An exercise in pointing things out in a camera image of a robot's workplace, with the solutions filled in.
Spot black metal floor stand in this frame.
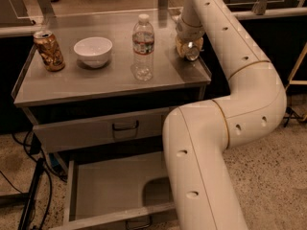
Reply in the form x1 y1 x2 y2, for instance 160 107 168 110
18 158 44 230

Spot clear plastic water bottle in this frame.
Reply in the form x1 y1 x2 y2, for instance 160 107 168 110
132 13 154 81

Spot wooden easel frame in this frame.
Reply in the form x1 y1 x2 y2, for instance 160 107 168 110
285 43 307 91

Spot gold crumpled soda can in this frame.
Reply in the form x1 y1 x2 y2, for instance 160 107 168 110
34 30 65 72

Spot grey metal drawer cabinet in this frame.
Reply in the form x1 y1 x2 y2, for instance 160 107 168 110
11 9 213 155

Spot black floor cables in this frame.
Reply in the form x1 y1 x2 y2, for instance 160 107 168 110
0 130 69 230

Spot grey upper drawer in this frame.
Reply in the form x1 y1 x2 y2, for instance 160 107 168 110
34 107 170 152

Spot grey open middle drawer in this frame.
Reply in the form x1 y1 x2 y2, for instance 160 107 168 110
51 151 177 230

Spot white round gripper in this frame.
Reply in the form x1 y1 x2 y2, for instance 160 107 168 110
176 14 205 58

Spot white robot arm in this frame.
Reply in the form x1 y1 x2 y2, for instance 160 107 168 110
162 0 287 230

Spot blue silver redbull can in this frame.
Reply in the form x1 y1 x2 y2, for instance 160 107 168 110
183 42 200 61

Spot white ceramic bowl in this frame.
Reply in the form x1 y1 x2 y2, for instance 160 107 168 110
74 36 113 68

